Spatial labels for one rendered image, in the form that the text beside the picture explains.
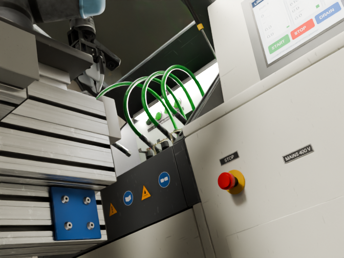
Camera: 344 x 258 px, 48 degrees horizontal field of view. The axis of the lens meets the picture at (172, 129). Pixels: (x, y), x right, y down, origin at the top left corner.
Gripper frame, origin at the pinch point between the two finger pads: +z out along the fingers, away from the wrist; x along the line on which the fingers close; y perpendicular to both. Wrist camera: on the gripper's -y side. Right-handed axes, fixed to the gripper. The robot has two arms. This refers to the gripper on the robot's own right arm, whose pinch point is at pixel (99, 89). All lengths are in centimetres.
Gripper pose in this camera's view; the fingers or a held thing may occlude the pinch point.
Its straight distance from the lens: 116.8
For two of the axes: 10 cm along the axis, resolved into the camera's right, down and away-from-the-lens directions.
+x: 7.1, -4.3, -5.5
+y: -6.6, -1.6, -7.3
